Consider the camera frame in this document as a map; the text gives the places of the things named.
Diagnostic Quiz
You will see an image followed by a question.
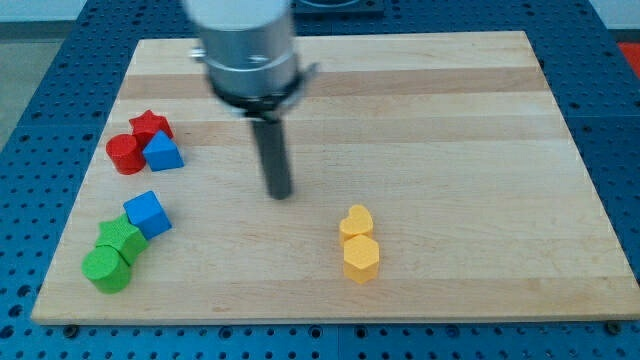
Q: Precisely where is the red cylinder block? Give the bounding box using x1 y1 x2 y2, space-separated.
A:
105 134 146 175

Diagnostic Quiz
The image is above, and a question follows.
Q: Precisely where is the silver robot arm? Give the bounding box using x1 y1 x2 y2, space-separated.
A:
183 0 318 200

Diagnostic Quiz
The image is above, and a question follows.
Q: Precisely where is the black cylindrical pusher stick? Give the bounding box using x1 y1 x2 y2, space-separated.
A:
251 120 293 200

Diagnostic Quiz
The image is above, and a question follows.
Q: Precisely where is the green star block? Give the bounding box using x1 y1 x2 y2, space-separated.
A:
95 213 149 265

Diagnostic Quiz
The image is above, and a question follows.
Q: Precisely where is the green cylinder block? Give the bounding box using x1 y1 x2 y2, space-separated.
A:
81 246 131 294

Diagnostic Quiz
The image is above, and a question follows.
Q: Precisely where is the yellow hexagon block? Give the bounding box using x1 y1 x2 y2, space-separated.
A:
343 235 380 284

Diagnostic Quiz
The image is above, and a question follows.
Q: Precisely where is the wooden board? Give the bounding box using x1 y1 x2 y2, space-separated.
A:
32 31 639 325

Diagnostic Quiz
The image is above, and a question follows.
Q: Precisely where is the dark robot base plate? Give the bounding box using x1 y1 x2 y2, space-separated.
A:
291 0 385 15

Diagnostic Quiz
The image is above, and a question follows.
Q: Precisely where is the blue triangle block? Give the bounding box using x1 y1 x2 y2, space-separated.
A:
142 130 184 171

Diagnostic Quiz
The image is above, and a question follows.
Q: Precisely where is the yellow heart block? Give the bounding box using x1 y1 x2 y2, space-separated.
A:
338 204 374 246

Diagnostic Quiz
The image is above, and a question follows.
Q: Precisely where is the red star block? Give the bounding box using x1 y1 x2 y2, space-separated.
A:
129 110 174 149

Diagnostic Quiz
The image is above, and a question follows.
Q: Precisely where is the blue cube block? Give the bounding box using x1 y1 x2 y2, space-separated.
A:
123 191 172 240

